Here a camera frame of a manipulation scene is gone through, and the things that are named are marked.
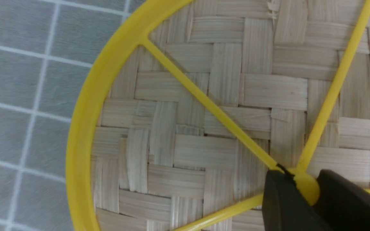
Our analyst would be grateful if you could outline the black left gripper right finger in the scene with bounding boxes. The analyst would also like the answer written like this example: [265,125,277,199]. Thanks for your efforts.
[314,169,370,231]

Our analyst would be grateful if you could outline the yellow woven bamboo steamer lid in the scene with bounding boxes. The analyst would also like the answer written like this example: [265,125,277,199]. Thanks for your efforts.
[66,0,370,231]

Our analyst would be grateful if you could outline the grey checked tablecloth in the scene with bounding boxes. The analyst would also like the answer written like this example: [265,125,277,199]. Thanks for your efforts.
[0,0,143,231]

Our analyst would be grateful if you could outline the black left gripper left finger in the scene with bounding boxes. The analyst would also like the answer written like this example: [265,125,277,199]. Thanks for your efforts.
[262,164,330,231]

